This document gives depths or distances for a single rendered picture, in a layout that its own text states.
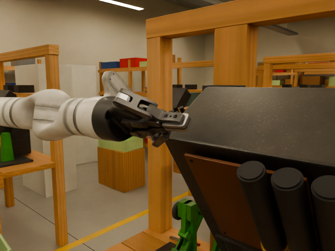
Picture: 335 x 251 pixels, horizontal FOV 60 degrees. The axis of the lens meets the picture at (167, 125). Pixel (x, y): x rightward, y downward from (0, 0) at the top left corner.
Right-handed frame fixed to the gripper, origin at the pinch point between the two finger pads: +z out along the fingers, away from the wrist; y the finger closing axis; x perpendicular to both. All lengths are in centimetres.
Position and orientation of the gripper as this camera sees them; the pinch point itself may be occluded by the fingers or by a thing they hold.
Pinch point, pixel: (177, 122)
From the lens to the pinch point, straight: 41.0
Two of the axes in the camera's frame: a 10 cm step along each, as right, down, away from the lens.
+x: 3.8, -8.2, 4.4
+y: -4.6, -5.8, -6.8
